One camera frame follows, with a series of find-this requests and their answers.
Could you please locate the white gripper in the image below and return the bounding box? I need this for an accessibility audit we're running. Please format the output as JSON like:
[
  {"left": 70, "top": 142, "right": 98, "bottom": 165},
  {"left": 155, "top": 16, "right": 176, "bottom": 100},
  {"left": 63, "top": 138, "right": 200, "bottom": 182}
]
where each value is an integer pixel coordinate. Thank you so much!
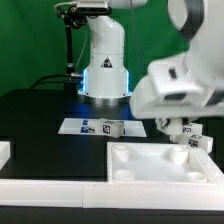
[{"left": 130, "top": 59, "right": 224, "bottom": 119}]

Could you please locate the white square tabletop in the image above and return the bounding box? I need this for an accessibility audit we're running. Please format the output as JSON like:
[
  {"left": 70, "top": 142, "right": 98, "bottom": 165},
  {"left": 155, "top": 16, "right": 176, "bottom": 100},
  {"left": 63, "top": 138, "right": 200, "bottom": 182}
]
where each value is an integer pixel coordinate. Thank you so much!
[{"left": 107, "top": 142, "right": 216, "bottom": 183}]

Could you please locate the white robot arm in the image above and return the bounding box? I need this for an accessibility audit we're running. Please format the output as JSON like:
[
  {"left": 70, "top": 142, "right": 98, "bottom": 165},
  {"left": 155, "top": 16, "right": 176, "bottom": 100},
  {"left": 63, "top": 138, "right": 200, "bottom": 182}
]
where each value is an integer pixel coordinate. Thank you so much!
[{"left": 79, "top": 0, "right": 224, "bottom": 119}]

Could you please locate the white tag base sheet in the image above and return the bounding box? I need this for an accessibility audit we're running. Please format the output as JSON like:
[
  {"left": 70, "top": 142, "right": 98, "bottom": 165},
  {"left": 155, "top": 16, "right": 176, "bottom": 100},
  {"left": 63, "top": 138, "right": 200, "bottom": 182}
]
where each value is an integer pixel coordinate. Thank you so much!
[{"left": 58, "top": 118, "right": 146, "bottom": 137}]

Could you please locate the white U-shaped fence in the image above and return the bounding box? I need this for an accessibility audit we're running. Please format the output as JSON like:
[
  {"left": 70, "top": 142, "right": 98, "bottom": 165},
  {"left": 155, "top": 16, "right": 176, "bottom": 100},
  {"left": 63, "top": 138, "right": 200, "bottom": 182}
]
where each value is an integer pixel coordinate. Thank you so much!
[{"left": 0, "top": 141, "right": 224, "bottom": 212}]

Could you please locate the black cable bundle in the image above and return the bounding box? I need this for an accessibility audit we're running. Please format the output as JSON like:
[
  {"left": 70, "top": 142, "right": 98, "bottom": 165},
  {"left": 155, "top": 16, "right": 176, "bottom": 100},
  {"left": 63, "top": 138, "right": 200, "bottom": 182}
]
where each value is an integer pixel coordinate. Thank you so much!
[{"left": 29, "top": 73, "right": 84, "bottom": 91}]

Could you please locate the black camera on stand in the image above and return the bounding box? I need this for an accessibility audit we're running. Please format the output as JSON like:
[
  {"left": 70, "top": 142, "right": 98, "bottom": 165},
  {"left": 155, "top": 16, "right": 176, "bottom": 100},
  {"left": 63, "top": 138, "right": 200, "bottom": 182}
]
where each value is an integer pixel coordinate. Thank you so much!
[{"left": 54, "top": 0, "right": 112, "bottom": 87}]

